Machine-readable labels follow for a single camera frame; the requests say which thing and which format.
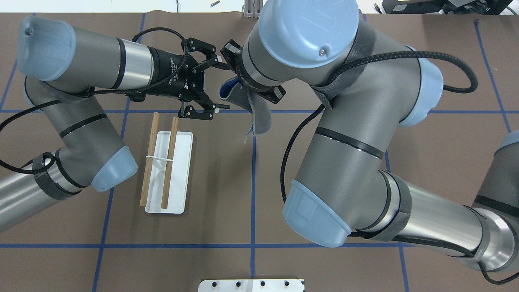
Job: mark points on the black laptop computer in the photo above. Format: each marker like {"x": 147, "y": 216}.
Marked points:
{"x": 457, "y": 7}

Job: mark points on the grey blue microfibre towel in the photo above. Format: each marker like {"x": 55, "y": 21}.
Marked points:
{"x": 232, "y": 91}

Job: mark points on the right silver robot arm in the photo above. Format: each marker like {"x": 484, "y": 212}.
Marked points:
{"x": 371, "y": 84}

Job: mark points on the upper wooden rack dowel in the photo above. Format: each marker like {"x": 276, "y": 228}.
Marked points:
{"x": 149, "y": 159}

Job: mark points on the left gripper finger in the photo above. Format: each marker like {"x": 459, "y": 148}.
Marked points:
{"x": 209, "y": 107}
{"x": 216, "y": 62}

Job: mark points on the aluminium frame post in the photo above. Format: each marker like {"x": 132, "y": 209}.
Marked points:
{"x": 252, "y": 8}

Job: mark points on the wooden rack dowel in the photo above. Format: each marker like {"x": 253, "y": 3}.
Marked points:
{"x": 169, "y": 162}
{"x": 149, "y": 159}

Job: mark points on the lower wooden rack dowel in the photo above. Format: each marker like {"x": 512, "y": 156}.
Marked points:
{"x": 169, "y": 162}

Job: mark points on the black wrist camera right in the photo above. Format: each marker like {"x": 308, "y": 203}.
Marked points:
{"x": 230, "y": 53}

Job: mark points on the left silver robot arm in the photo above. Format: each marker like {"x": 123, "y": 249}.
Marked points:
{"x": 65, "y": 67}

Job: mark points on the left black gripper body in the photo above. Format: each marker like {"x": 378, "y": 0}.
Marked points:
{"x": 167, "y": 71}

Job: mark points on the white central pedestal column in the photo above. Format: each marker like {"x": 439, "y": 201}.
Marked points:
{"x": 252, "y": 285}

